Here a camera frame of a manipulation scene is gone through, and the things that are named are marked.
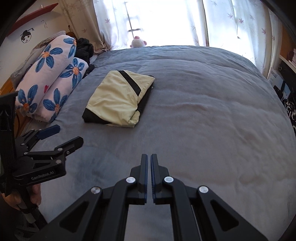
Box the yellow and black hooded jacket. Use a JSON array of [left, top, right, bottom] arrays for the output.
[[82, 70, 155, 128]]

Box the black clothing pile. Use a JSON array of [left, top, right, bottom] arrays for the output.
[[75, 38, 95, 78]]

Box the person's left hand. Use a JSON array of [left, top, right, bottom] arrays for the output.
[[0, 182, 42, 209]]

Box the lower floral rolled quilt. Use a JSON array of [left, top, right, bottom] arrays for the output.
[[33, 57, 89, 123]]

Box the floral rolled quilt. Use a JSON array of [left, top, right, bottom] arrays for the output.
[[33, 57, 89, 123], [15, 35, 76, 116]]

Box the upper floral rolled quilt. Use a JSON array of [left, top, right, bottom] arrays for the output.
[[15, 35, 76, 116]]

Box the grey bed blanket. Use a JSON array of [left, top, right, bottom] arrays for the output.
[[34, 46, 295, 240]]

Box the white pink plush toy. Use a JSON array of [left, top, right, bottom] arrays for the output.
[[130, 36, 147, 48]]

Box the beige patterned curtain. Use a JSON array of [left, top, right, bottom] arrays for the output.
[[58, 0, 110, 54]]

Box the black white patterned cloth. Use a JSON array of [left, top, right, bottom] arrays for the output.
[[281, 97, 296, 135]]

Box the white sheer curtain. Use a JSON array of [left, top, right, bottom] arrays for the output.
[[93, 0, 282, 76]]

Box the cartoon face wall sticker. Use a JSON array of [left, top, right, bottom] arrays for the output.
[[21, 28, 34, 43]]

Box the red wall shelf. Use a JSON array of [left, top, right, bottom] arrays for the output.
[[6, 3, 58, 36]]

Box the wooden wall shelf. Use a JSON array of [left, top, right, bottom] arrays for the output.
[[267, 25, 296, 98]]

